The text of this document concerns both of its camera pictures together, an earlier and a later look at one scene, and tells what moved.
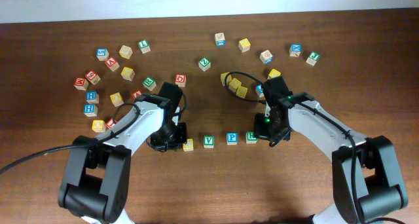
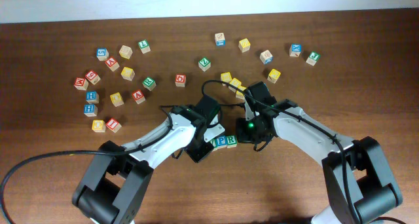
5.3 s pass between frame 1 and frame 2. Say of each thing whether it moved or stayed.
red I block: stayed
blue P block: moved
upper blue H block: stayed
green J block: stayed
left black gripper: moved
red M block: stayed
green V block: moved
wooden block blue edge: stayed
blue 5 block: stayed
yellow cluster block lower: stayed
